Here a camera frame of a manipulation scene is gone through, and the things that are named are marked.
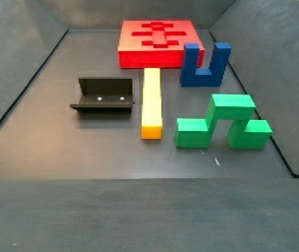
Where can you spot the red insertion board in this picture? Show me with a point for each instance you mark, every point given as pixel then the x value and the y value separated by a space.
pixel 152 43

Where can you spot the yellow long bar block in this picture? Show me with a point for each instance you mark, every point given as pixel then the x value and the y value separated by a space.
pixel 151 105

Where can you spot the black angled fixture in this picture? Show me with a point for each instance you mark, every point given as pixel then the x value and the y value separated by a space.
pixel 104 93

